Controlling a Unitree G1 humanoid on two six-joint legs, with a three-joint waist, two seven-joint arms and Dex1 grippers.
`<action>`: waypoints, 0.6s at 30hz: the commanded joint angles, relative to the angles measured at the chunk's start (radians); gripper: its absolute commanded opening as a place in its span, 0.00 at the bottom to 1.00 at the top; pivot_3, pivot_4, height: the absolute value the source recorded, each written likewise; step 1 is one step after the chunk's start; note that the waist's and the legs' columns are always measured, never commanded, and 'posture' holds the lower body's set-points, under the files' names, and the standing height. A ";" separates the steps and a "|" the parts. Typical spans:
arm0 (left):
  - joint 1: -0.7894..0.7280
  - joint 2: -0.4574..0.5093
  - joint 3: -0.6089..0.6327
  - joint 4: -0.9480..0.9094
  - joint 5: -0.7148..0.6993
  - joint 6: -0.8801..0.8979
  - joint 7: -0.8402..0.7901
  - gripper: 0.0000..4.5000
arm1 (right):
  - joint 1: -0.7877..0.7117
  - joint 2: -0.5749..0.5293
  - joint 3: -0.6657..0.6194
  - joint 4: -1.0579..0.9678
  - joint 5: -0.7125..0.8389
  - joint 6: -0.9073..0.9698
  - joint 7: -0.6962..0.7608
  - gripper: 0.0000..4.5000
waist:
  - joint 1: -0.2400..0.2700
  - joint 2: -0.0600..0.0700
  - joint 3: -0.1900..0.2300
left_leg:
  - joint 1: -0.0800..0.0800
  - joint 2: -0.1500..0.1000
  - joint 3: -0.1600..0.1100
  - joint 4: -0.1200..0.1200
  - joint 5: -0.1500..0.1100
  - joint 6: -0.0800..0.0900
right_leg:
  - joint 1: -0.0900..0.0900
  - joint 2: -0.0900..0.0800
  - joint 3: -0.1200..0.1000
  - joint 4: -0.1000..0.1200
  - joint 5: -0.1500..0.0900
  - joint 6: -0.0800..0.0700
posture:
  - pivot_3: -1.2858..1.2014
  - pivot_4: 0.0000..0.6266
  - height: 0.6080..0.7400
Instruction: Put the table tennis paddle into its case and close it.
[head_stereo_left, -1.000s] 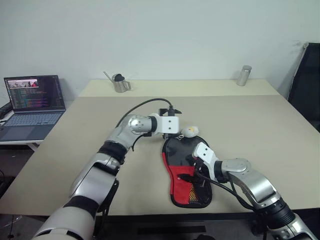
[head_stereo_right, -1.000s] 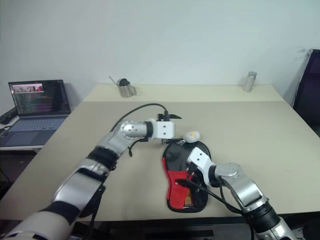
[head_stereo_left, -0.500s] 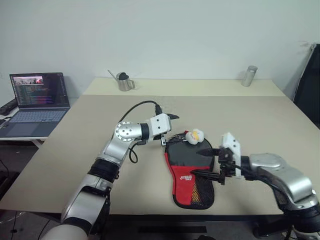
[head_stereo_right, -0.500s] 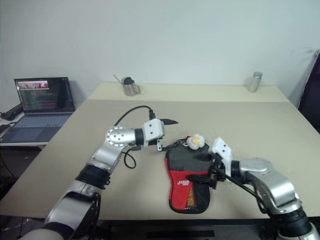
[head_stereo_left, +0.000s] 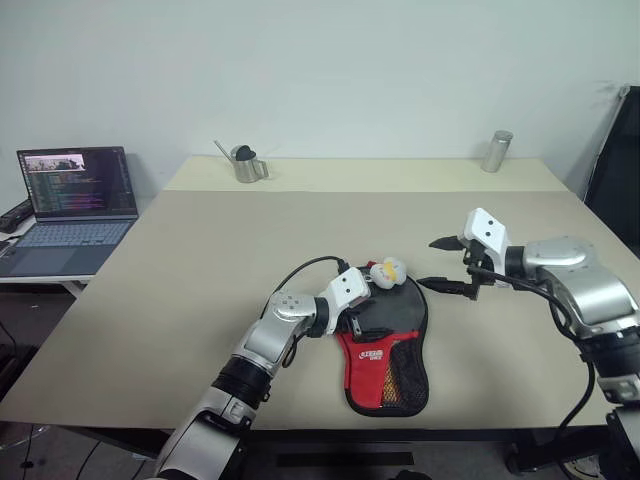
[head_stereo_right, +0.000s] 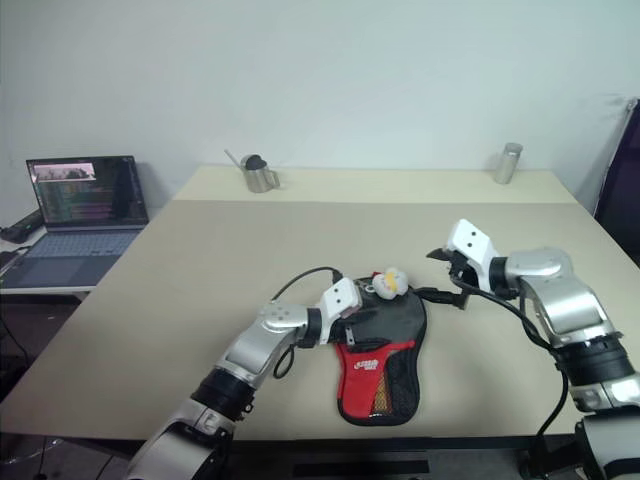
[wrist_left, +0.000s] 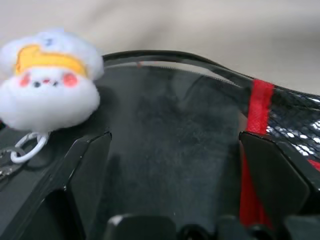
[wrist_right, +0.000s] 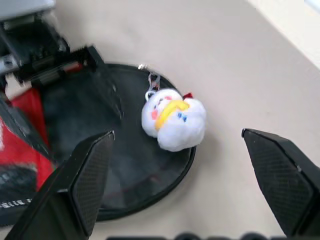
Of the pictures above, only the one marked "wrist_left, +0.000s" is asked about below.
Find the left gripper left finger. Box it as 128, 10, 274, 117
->
0, 129, 113, 240

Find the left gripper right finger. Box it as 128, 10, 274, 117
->
238, 130, 320, 226

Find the black mesh paddle case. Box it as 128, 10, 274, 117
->
0, 49, 320, 240

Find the white plush keychain charm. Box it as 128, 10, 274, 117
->
0, 31, 105, 165

